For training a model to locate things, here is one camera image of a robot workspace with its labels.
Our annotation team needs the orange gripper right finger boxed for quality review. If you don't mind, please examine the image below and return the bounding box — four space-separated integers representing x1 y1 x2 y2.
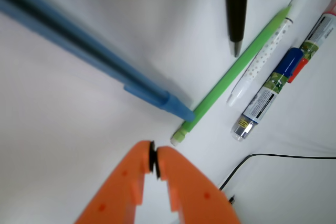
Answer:
156 147 240 223

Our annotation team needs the red cap marker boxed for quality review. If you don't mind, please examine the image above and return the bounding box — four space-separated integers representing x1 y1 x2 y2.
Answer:
287 0 335 83

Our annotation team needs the translucent blue pen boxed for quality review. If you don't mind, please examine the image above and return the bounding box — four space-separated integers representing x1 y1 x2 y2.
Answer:
1 0 196 122

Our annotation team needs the blue cap marker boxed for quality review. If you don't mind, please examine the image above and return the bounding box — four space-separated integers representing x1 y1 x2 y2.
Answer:
231 48 303 142

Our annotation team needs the thin black cable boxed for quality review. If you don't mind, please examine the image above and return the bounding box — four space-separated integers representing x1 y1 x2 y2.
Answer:
218 153 336 206

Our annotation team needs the green mechanical pencil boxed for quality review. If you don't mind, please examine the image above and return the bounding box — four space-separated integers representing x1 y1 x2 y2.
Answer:
171 5 291 146

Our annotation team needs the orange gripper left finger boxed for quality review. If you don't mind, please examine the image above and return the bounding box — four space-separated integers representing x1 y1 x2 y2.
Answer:
76 141 154 223

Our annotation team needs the black blue ballpoint pen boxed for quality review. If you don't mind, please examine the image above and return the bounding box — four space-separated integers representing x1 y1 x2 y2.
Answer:
226 0 247 58

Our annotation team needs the white dotted pen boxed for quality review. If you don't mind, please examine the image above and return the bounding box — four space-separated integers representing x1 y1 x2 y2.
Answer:
227 0 308 106

